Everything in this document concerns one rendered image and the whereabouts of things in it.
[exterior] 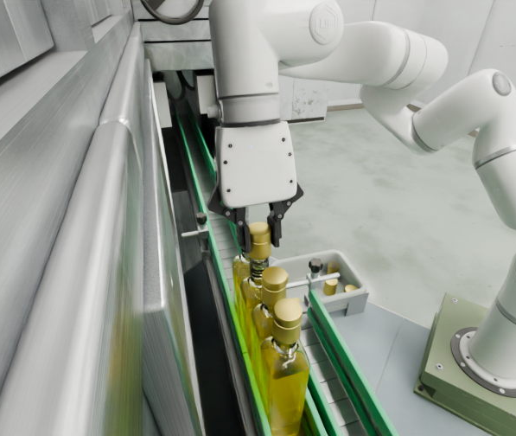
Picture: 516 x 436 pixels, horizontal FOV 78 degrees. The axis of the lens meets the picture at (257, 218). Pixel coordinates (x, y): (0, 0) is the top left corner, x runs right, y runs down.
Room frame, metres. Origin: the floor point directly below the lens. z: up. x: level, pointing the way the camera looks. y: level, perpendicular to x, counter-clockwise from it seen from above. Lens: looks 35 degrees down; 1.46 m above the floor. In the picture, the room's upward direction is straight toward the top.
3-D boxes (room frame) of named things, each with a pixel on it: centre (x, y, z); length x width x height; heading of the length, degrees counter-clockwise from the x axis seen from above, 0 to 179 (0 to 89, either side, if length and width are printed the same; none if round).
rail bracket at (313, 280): (0.49, -0.10, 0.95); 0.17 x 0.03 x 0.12; 106
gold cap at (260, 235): (0.36, 0.00, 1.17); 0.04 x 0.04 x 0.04
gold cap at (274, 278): (0.30, -0.02, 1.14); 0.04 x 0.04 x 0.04
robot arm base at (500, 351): (0.39, -0.50, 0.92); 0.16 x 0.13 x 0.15; 151
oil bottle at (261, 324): (0.30, -0.02, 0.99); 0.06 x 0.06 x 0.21; 17
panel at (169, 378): (0.55, 0.19, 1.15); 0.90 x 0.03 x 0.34; 16
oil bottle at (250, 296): (0.36, 0.00, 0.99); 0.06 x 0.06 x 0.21; 17
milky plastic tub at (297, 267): (0.63, -0.16, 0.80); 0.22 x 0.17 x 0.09; 106
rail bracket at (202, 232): (0.66, 0.16, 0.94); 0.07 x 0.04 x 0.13; 106
